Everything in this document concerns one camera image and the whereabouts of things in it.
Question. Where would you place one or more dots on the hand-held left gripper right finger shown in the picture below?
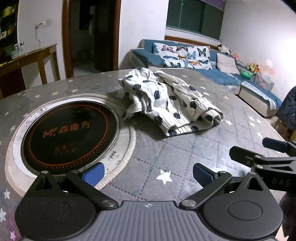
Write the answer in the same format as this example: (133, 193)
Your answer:
(203, 175)

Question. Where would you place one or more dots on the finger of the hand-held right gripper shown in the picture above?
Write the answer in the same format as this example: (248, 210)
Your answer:
(277, 144)
(242, 156)

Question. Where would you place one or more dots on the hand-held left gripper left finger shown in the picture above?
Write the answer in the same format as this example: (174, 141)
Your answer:
(93, 175)

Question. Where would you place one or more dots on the white polka dot garment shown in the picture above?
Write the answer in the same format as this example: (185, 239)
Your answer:
(161, 99)

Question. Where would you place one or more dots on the cardboard box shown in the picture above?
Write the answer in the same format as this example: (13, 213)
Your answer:
(282, 128)

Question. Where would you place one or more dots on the grey star table cover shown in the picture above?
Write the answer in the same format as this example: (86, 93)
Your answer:
(185, 148)

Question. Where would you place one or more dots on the dark jacket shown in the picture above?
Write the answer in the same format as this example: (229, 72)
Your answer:
(288, 106)

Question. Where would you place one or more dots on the round black induction cooktop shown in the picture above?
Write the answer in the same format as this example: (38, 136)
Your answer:
(69, 134)

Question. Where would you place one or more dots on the clear plastic bag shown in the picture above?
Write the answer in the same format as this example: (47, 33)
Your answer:
(264, 81)

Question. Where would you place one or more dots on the green toy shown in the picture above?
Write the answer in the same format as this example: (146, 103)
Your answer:
(245, 74)

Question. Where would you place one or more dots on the pile of small toys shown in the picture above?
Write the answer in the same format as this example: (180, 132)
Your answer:
(253, 67)

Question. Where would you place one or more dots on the blue sofa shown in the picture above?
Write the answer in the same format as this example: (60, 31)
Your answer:
(215, 75)

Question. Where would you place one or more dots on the beige cushion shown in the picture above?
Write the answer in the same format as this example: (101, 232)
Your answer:
(227, 63)

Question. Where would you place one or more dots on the black and white plush toy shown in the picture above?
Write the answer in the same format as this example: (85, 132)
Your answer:
(223, 48)

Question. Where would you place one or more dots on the butterfly print pillow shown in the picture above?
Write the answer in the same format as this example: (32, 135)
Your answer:
(182, 55)

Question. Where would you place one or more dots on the wooden side table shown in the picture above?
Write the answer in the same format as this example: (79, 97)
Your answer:
(34, 54)

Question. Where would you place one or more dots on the glass jar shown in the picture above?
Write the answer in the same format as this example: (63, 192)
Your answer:
(17, 51)

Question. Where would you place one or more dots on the green window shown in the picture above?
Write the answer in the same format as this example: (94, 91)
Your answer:
(192, 16)

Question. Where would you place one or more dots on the dark wooden shelf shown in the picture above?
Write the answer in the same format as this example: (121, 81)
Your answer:
(7, 23)

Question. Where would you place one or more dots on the wooden door frame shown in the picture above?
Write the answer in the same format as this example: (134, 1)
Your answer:
(65, 46)

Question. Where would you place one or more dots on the white wall socket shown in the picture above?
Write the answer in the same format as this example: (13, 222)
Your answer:
(41, 23)

